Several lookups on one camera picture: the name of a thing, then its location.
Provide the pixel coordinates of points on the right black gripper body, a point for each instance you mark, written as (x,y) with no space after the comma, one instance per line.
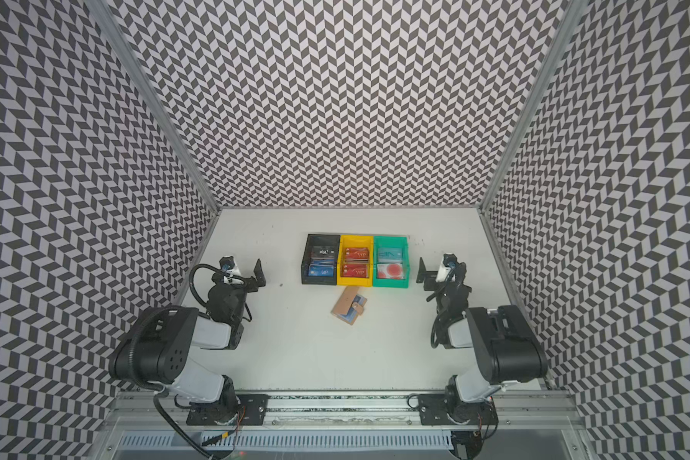
(431,284)

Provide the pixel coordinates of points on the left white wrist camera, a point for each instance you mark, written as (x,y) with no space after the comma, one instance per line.
(230,270)

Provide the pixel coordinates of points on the black storage bin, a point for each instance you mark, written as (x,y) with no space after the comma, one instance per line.
(317,240)

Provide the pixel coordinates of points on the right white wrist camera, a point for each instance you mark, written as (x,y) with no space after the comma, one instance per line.
(448,265)

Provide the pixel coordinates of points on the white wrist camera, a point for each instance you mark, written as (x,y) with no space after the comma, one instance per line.
(230,270)
(448,265)

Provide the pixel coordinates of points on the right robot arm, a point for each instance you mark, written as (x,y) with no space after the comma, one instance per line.
(504,345)

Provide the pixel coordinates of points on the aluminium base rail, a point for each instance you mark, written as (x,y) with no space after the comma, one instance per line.
(409,409)

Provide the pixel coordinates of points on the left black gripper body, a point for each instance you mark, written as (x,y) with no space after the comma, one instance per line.
(251,286)

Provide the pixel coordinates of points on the card in green bin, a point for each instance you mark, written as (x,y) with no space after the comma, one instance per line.
(390,263)

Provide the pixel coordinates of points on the blue VIP card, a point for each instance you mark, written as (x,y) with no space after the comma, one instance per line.
(356,309)

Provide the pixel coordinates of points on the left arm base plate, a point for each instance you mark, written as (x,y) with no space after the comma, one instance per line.
(245,410)

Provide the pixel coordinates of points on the yellow storage bin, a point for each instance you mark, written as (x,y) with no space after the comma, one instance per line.
(355,241)

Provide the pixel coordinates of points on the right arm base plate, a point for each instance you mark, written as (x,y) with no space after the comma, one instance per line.
(437,409)

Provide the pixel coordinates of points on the tan leather card holder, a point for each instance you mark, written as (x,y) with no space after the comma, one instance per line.
(344,302)

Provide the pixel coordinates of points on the green storage bin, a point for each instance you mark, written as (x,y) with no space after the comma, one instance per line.
(392,241)

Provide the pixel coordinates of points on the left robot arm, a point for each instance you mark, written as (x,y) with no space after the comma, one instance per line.
(155,354)

